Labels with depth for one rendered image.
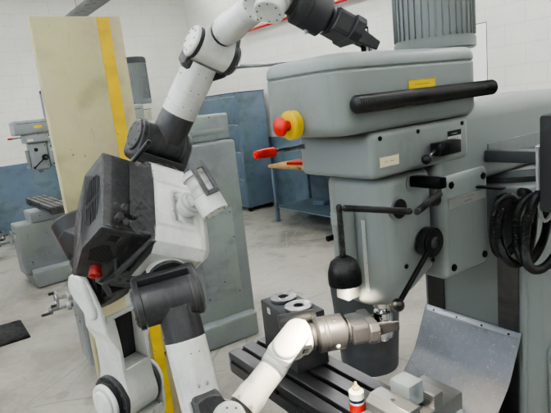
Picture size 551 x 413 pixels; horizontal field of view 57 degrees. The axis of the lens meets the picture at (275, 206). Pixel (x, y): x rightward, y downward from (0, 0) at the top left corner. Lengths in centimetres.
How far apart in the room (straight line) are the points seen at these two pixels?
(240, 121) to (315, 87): 741
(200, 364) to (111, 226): 35
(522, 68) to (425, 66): 464
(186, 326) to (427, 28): 88
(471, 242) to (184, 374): 76
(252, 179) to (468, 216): 735
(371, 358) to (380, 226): 234
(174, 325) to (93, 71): 178
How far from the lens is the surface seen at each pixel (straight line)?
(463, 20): 134
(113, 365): 159
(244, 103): 847
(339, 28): 115
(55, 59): 266
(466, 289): 163
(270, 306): 172
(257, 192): 863
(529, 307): 156
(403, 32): 135
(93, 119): 267
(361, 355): 343
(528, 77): 576
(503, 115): 145
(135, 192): 120
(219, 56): 130
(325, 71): 100
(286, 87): 108
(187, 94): 132
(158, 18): 1097
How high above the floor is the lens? 181
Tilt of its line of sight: 12 degrees down
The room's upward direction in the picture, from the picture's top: 6 degrees counter-clockwise
